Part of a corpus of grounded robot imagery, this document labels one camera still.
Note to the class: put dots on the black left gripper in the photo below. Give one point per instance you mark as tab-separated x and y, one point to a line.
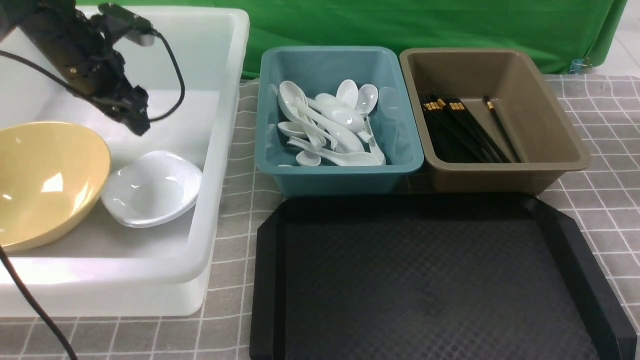
102	79

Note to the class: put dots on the yellow noodle bowl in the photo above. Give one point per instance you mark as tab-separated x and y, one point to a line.
51	177

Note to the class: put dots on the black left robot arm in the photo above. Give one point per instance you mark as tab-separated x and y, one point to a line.
82	50

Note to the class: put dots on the large white plastic tub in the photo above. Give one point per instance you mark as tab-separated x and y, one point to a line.
101	268

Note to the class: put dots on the white spoon in bin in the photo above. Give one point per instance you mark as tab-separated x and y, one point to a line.
286	99
323	112
348	93
368	95
356	159

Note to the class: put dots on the teal plastic bin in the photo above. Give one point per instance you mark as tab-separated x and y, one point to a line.
318	70

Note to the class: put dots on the black plastic tray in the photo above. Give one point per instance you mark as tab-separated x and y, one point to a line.
431	277

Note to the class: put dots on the pile of black chopsticks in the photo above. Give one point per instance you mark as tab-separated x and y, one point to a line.
458	137

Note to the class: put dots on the brown plastic bin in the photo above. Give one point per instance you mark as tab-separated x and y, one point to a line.
538	127

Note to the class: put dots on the green backdrop cloth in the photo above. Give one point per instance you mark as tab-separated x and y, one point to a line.
554	33

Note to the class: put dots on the grey checked tablecloth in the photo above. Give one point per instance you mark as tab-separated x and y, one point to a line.
603	200

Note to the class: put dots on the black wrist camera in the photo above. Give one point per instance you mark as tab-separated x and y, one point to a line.
121	23

